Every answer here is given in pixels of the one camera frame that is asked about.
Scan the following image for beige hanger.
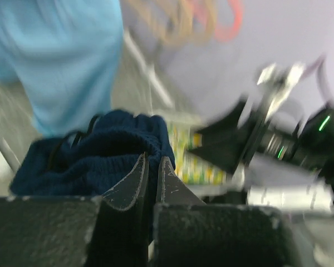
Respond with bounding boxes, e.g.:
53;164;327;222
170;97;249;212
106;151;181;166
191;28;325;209
181;1;217;44
125;0;193;47

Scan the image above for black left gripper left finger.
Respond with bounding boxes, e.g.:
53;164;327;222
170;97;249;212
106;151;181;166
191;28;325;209
103;153;149;211

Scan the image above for beige hanger right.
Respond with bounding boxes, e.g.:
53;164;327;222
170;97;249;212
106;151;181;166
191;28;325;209
181;1;217;44

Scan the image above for metal clothes rack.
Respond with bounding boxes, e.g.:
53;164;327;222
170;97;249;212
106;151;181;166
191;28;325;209
0;31;175;179

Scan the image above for lemon print garment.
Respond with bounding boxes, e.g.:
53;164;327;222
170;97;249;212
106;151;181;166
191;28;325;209
167;122;245;188

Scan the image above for white plastic laundry basket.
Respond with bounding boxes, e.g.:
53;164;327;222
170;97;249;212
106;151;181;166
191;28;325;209
166;111;334;217

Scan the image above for beige hanger left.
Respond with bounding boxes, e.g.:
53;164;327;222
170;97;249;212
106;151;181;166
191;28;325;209
125;0;193;47

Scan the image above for navy blue shorts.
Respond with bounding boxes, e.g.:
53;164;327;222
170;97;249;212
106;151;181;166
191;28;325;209
10;110;175;196

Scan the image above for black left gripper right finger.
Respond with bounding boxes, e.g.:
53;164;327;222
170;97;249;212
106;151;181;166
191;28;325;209
155;157;205;205

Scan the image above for pink empty hanger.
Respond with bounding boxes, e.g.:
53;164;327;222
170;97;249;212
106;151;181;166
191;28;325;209
213;0;244;42

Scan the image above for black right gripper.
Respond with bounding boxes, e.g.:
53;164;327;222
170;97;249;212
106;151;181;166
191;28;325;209
188;97;334;188

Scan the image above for light blue shorts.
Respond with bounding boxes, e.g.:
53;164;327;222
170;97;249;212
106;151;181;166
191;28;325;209
0;1;124;136

